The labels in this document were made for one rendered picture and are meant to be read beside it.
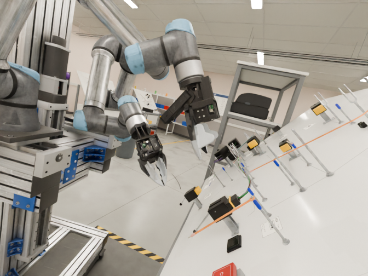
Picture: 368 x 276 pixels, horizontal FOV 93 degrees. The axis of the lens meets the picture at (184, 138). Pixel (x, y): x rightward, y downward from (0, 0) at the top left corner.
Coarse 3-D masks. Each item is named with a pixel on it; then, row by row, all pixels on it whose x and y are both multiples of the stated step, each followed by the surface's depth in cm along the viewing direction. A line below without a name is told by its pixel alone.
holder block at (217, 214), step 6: (222, 198) 50; (210, 204) 52; (216, 204) 49; (222, 204) 47; (210, 210) 48; (216, 210) 48; (222, 210) 47; (228, 210) 47; (216, 216) 48; (216, 222) 48
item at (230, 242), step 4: (236, 236) 44; (240, 236) 44; (228, 240) 45; (232, 240) 44; (236, 240) 43; (240, 240) 43; (228, 244) 43; (232, 244) 42; (236, 244) 42; (240, 244) 41; (228, 248) 42; (232, 248) 42; (236, 248) 41; (228, 252) 42
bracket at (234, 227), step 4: (228, 216) 48; (224, 220) 49; (228, 220) 48; (232, 220) 50; (228, 224) 48; (232, 224) 48; (236, 224) 50; (232, 228) 48; (236, 228) 48; (232, 232) 48; (236, 232) 47; (232, 236) 47
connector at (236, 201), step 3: (234, 195) 49; (237, 195) 49; (228, 198) 50; (231, 198) 49; (234, 198) 47; (237, 198) 47; (228, 201) 48; (231, 201) 47; (234, 201) 47; (237, 201) 47; (228, 204) 47; (234, 204) 47; (237, 204) 47; (228, 207) 47; (231, 207) 47
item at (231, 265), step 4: (228, 264) 33; (232, 264) 33; (220, 268) 34; (224, 268) 33; (228, 268) 32; (232, 268) 32; (236, 268) 33; (212, 272) 34; (216, 272) 34; (220, 272) 33; (224, 272) 32; (228, 272) 32; (232, 272) 31; (236, 272) 32
